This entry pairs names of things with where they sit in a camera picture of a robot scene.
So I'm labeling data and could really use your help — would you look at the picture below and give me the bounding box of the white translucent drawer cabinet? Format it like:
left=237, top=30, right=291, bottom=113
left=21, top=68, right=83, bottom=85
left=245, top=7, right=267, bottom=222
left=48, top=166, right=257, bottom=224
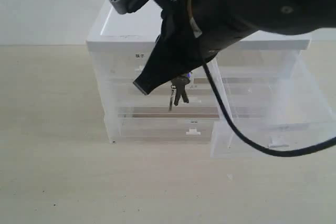
left=87, top=1, right=311, bottom=143

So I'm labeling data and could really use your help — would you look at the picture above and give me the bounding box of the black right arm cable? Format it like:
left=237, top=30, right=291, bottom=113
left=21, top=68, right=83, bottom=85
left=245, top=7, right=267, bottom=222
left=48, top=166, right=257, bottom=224
left=196, top=35, right=336, bottom=158

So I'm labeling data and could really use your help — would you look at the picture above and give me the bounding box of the bottom wide clear drawer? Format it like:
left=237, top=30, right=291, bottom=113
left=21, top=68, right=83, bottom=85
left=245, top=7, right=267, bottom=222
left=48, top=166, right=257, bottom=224
left=104, top=115, right=216, bottom=144

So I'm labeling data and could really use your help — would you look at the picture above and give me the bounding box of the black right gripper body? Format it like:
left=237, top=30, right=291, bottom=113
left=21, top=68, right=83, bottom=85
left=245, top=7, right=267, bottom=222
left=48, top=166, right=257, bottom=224
left=151, top=0, right=195, bottom=56

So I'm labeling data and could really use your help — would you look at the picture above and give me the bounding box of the bunch of keys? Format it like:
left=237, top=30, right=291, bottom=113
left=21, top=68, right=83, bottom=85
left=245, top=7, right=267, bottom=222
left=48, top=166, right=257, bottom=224
left=169, top=72, right=191, bottom=111

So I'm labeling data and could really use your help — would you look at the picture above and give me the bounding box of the middle wide clear drawer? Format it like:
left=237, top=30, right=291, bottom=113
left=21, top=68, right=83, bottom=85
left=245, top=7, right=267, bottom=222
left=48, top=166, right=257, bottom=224
left=99, top=79, right=218, bottom=118

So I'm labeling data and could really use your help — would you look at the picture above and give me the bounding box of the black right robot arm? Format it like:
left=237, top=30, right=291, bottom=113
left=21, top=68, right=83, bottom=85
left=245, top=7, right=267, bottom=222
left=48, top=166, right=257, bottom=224
left=134, top=0, right=335, bottom=95

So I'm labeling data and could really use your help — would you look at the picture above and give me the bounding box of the wide clear drawer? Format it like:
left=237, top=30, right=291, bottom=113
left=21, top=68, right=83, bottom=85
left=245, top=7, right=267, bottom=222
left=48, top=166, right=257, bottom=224
left=104, top=115, right=216, bottom=144
left=99, top=79, right=218, bottom=118

